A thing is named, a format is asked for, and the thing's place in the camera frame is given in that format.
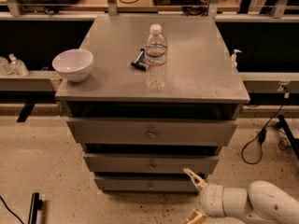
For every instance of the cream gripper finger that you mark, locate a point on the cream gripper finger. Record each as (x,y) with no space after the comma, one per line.
(195,217)
(197,180)

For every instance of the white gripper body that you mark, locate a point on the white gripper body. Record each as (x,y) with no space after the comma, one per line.
(211,198)

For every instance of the grey bottom drawer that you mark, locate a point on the grey bottom drawer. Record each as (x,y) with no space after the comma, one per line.
(154,185)

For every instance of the grey drawer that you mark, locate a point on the grey drawer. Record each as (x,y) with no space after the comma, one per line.
(154,185)
(145,164)
(172,132)

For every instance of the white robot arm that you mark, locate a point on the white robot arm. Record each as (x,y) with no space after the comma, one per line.
(260,203)

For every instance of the grey drawer cabinet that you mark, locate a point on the grey drawer cabinet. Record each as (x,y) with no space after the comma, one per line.
(201,82)

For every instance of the grey middle drawer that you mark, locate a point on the grey middle drawer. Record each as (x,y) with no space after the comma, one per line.
(145,164)

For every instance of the grey top drawer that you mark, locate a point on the grey top drawer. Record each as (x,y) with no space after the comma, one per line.
(172,132)

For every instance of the black table leg right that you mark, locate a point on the black table leg right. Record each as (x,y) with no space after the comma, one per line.
(294,141)

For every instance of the small white pump bottle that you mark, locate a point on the small white pump bottle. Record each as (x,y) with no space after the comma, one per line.
(234,56)

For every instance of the black and white razor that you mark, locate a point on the black and white razor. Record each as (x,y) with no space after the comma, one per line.
(139,62)

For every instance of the clear plastic water bottle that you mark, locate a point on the clear plastic water bottle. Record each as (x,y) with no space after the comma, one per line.
(156,58)

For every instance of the black stand foot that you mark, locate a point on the black stand foot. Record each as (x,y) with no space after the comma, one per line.
(35,206)

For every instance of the white bowl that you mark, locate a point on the white bowl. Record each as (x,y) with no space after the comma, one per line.
(73,65)

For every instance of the clear sanitizer bottle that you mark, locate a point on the clear sanitizer bottle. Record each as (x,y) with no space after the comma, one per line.
(18,66)

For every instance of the clear bottle at left edge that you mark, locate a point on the clear bottle at left edge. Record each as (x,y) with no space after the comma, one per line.
(5,68)

